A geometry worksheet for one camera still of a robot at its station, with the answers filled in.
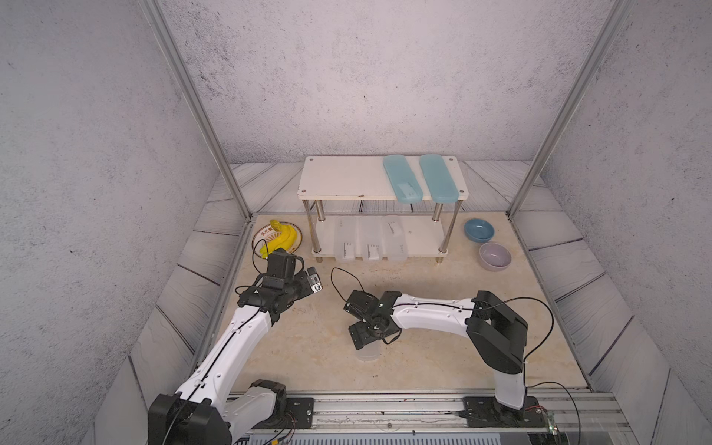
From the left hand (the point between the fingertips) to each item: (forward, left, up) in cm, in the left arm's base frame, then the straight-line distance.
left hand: (312, 281), depth 82 cm
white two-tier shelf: (+24, -17, +19) cm, 35 cm away
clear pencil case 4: (+24, -9, -9) cm, 27 cm away
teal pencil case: (+21, -38, +18) cm, 47 cm away
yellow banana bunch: (+25, +14, -10) cm, 30 cm away
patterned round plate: (+32, +24, -15) cm, 43 cm away
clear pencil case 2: (+24, -27, -8) cm, 37 cm away
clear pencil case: (-16, -16, -15) cm, 27 cm away
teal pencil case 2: (+23, -27, +19) cm, 40 cm away
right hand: (-11, -16, -14) cm, 24 cm away
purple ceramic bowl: (+17, -64, -12) cm, 67 cm away
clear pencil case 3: (+24, -19, -8) cm, 31 cm away
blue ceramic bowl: (+29, -61, -12) cm, 69 cm away
